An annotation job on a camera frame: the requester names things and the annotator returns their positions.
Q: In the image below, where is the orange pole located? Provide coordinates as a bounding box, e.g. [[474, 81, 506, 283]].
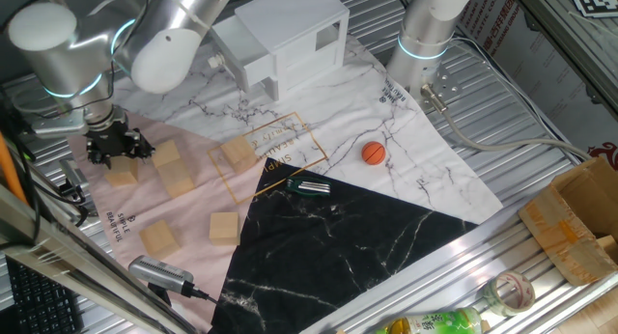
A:
[[0, 130, 29, 205]]

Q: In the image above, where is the green tea bottle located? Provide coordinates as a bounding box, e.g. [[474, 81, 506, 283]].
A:
[[374, 307, 484, 334]]

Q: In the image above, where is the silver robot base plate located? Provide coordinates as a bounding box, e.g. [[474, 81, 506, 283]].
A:
[[409, 66, 464, 108]]

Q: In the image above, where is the small orange basketball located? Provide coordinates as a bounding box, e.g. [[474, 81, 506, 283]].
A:
[[361, 140, 387, 167]]

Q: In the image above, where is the aluminium frame beam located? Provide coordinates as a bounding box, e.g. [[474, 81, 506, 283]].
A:
[[506, 0, 618, 116]]

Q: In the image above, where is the black keyboard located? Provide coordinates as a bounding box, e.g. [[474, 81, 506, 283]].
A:
[[4, 256, 86, 334]]

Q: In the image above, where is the clear tape roll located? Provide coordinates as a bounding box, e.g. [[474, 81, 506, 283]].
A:
[[482, 269, 537, 319]]

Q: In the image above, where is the brown cardboard box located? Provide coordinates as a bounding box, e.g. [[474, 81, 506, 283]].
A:
[[517, 155, 618, 287]]

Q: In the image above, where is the white plastic drawer cabinet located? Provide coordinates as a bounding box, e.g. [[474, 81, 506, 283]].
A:
[[234, 0, 351, 102]]

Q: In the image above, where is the green holder with silver bits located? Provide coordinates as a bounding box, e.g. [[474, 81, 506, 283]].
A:
[[284, 177, 333, 197]]

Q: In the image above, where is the marble pink black cloth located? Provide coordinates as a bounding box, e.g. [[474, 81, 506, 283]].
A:
[[66, 32, 504, 334]]

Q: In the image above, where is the silver depth camera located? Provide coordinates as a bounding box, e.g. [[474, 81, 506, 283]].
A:
[[127, 255, 195, 296]]

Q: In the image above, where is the small gray clamped device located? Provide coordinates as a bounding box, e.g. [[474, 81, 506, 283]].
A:
[[58, 158, 92, 203]]

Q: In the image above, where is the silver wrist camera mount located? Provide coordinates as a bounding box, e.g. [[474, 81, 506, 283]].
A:
[[21, 112, 92, 141]]

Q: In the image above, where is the white sheet with red print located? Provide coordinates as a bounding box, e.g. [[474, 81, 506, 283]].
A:
[[456, 0, 618, 159]]

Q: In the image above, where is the gray robot cable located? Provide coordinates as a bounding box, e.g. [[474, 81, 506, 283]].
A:
[[419, 82, 593, 162]]

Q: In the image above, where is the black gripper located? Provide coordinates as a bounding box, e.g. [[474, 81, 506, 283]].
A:
[[85, 119, 157, 170]]

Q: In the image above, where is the plain wooden cube block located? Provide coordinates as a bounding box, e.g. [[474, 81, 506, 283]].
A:
[[157, 158, 197, 199], [151, 139, 183, 170], [219, 134, 259, 175], [138, 219, 183, 262], [208, 210, 241, 247], [103, 154, 140, 188]]

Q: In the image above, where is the black white marker board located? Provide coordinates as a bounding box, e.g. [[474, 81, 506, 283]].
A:
[[567, 0, 618, 19]]

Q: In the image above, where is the aluminium frame post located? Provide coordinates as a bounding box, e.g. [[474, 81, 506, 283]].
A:
[[0, 183, 199, 334]]

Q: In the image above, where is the white cable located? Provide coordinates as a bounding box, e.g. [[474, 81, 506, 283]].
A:
[[451, 38, 583, 157]]

